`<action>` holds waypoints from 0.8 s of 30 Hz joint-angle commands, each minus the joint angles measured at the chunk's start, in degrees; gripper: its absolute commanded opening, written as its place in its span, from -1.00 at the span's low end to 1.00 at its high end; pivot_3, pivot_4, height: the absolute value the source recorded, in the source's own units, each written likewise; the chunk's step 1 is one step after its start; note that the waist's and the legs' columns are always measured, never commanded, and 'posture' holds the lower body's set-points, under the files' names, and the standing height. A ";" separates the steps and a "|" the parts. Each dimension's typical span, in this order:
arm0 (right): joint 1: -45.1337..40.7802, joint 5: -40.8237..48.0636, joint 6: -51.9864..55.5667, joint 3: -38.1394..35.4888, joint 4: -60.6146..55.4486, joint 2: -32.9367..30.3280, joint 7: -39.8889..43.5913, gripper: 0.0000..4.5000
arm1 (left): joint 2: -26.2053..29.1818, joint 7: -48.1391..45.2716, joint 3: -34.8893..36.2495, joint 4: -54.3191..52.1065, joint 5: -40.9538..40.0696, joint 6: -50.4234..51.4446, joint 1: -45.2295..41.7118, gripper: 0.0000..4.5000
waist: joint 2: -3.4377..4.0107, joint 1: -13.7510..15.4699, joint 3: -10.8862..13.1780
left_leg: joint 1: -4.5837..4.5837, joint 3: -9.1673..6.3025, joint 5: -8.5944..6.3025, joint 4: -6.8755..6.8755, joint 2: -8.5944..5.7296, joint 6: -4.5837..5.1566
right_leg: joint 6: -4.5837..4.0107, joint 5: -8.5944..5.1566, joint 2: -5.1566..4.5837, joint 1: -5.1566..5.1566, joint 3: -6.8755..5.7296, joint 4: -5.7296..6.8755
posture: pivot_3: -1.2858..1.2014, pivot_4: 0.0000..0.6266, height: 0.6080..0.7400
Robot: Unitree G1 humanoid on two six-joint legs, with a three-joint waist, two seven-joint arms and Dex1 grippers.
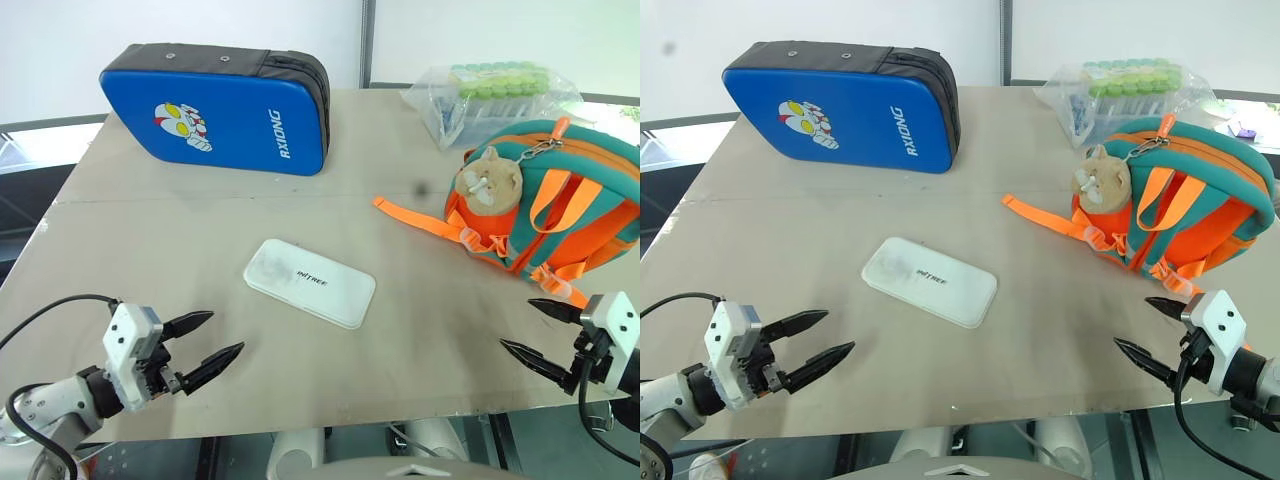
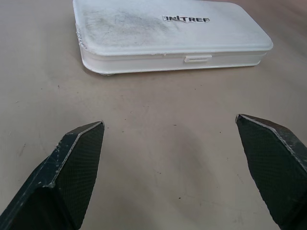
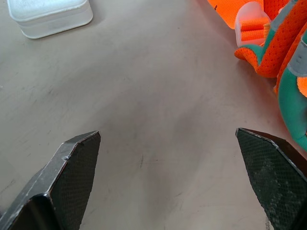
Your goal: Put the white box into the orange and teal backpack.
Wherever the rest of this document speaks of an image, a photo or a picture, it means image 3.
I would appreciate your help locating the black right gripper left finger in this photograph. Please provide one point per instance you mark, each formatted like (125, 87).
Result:
(60, 184)

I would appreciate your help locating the clear plastic container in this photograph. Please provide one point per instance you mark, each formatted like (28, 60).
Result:
(49, 16)

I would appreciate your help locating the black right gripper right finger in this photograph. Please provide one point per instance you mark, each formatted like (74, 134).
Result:
(275, 182)

